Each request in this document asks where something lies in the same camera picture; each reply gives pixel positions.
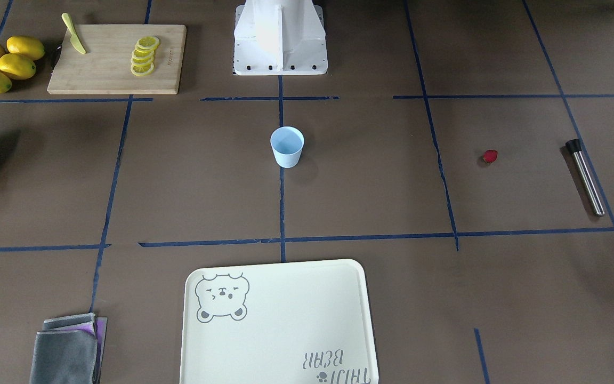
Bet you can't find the light blue plastic cup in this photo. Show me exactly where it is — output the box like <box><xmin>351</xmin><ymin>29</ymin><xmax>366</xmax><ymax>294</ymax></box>
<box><xmin>270</xmin><ymin>126</ymin><xmax>305</xmax><ymax>169</ymax></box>

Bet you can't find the cream bear serving tray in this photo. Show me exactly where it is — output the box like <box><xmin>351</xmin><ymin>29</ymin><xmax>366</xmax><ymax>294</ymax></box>
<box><xmin>179</xmin><ymin>259</ymin><xmax>379</xmax><ymax>383</ymax></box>

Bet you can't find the red strawberry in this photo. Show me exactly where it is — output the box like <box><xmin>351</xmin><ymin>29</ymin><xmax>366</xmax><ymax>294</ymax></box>
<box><xmin>482</xmin><ymin>150</ymin><xmax>499</xmax><ymax>164</ymax></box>

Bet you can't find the lemon slice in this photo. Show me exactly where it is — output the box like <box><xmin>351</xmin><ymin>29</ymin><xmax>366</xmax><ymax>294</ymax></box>
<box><xmin>130</xmin><ymin>56</ymin><xmax>154</xmax><ymax>67</ymax></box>
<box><xmin>131</xmin><ymin>49</ymin><xmax>155</xmax><ymax>61</ymax></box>
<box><xmin>135</xmin><ymin>36</ymin><xmax>160</xmax><ymax>52</ymax></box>
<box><xmin>130</xmin><ymin>62</ymin><xmax>155</xmax><ymax>76</ymax></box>

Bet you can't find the bamboo cutting board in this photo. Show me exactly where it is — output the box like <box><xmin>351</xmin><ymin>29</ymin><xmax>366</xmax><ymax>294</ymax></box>
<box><xmin>48</xmin><ymin>24</ymin><xmax>186</xmax><ymax>95</ymax></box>

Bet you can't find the purple folded cloth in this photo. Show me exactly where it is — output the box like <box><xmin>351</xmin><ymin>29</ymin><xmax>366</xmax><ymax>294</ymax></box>
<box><xmin>79</xmin><ymin>317</ymin><xmax>109</xmax><ymax>383</ymax></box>

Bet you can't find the steel muddler black tip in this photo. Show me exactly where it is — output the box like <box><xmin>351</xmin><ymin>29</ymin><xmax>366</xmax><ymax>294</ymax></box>
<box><xmin>565</xmin><ymin>139</ymin><xmax>606</xmax><ymax>217</ymax></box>

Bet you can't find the yellow-green plastic knife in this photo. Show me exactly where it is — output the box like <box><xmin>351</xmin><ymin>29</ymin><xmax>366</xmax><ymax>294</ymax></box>
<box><xmin>61</xmin><ymin>12</ymin><xmax>87</xmax><ymax>54</ymax></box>

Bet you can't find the grey folded cloth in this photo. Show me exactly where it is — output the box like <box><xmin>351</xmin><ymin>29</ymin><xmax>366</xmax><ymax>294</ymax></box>
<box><xmin>29</xmin><ymin>312</ymin><xmax>99</xmax><ymax>383</ymax></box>

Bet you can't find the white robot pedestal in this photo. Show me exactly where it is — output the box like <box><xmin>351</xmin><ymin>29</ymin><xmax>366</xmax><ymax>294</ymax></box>
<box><xmin>232</xmin><ymin>1</ymin><xmax>329</xmax><ymax>76</ymax></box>

